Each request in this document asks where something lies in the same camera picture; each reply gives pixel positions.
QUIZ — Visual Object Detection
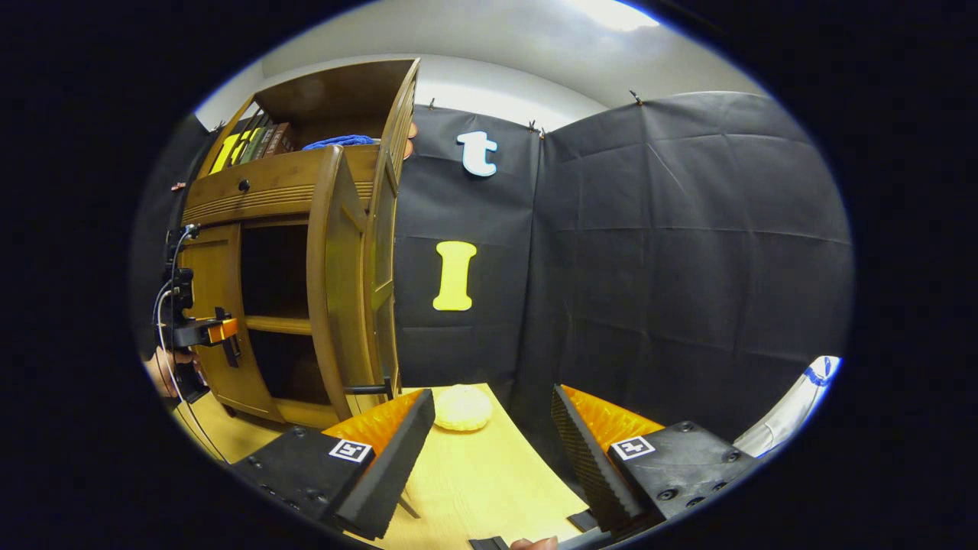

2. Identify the wooden shoe cabinet door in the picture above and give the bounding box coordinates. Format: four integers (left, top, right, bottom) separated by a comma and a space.
181, 222, 247, 419
306, 145, 369, 422

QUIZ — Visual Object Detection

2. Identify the wooden inner cabinet shelf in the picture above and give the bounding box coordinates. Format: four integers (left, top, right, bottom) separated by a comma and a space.
244, 315, 314, 336

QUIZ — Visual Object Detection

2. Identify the thin gripper cable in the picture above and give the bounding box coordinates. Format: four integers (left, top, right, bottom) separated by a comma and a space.
152, 225, 230, 464

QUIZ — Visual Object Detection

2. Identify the wooden double-door shoe cabinet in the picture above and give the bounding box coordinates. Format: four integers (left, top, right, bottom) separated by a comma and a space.
180, 57, 423, 430

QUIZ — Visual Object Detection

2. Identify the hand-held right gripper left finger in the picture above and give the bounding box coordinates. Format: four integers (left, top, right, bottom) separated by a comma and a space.
229, 388, 436, 542

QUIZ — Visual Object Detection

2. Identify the white plastic object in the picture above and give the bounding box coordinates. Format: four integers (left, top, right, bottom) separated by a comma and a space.
733, 355, 843, 459

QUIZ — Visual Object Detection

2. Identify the wooden cabinet drawer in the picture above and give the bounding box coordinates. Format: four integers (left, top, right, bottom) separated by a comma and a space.
183, 145, 381, 227

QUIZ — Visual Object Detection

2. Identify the black backdrop cloth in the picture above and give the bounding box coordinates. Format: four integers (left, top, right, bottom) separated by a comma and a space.
130, 92, 855, 453

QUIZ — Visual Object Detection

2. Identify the brown book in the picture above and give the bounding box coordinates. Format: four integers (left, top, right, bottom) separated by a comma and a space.
266, 122, 297, 158

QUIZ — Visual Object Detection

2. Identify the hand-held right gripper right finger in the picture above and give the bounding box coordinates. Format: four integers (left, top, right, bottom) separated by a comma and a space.
552, 384, 766, 535

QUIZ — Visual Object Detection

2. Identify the blue towel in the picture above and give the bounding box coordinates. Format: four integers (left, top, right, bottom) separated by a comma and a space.
302, 135, 380, 151

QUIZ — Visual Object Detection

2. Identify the pale yellow round pad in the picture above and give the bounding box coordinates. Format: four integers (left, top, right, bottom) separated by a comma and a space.
433, 384, 494, 433

